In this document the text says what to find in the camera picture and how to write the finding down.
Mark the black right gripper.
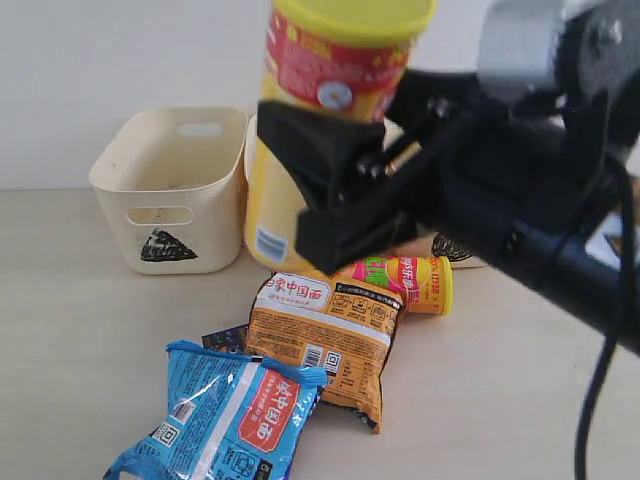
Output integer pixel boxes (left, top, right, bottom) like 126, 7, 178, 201
257, 72, 615, 280

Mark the orange instant noodle bag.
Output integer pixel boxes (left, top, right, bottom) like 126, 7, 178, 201
245, 271, 404, 433

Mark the yellow Lays chips can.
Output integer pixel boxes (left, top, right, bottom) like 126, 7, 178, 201
245, 0, 436, 272

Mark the blue instant noodle bag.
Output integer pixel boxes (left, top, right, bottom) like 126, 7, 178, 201
104, 341, 328, 479

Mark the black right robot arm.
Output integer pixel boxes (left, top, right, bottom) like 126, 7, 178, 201
257, 1, 639, 351

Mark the cream bin with circle mark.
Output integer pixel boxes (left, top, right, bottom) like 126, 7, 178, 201
423, 232, 487, 269

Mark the pink Lays chips can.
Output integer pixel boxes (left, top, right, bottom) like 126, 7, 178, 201
333, 256, 454, 316

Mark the cream bin with triangle mark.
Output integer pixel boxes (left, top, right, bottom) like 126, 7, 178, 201
89, 106, 249, 275

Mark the purple juice carton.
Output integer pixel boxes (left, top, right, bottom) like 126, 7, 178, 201
201, 324, 249, 354

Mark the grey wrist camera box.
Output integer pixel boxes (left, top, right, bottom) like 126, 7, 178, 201
477, 0, 567, 104

